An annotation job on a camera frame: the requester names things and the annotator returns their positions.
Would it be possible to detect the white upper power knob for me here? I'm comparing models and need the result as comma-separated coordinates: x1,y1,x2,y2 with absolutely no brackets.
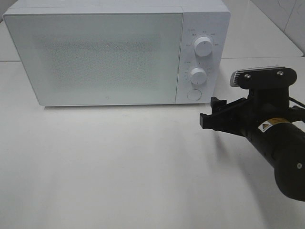
193,35,213,57

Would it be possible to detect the white timer knob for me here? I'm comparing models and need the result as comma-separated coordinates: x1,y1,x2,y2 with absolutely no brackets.
190,67,207,85

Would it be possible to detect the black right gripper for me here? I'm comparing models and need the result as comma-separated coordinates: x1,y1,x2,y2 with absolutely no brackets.
200,88,293,165

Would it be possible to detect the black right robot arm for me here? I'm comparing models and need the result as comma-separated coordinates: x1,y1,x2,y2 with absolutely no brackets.
200,88,305,201

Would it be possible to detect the round white door button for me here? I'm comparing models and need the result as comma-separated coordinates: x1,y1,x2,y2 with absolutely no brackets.
187,89,202,101

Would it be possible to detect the white microwave oven body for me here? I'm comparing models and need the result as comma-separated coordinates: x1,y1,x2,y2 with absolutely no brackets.
3,0,231,105

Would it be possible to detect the white microwave door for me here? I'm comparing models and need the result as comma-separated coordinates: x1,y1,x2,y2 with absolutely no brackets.
4,13,183,106

